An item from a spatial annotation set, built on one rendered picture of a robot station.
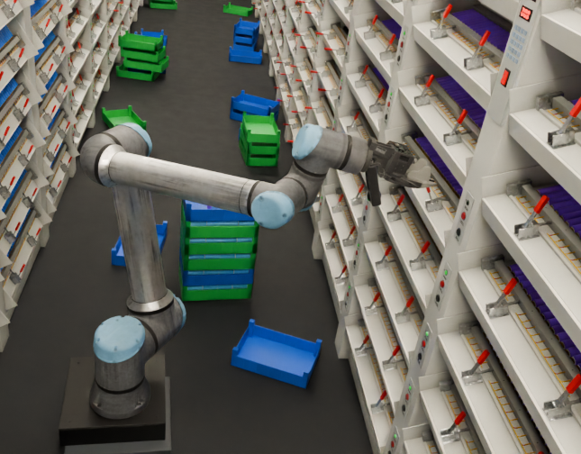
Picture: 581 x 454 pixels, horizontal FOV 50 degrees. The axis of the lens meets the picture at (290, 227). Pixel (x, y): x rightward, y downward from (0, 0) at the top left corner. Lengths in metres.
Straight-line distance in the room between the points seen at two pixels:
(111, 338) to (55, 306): 0.81
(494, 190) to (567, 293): 0.34
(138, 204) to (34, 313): 0.97
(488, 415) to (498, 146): 0.56
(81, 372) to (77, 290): 0.64
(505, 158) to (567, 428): 0.54
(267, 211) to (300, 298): 1.41
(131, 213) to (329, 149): 0.68
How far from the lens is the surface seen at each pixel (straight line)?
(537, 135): 1.24
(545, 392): 1.24
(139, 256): 1.96
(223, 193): 1.51
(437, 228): 1.63
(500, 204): 1.37
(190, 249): 2.59
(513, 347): 1.31
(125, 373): 1.99
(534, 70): 1.32
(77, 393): 2.19
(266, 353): 2.52
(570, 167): 1.14
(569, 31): 1.19
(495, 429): 1.41
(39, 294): 2.82
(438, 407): 1.68
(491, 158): 1.37
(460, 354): 1.55
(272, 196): 1.43
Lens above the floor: 1.70
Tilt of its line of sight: 31 degrees down
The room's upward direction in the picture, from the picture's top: 8 degrees clockwise
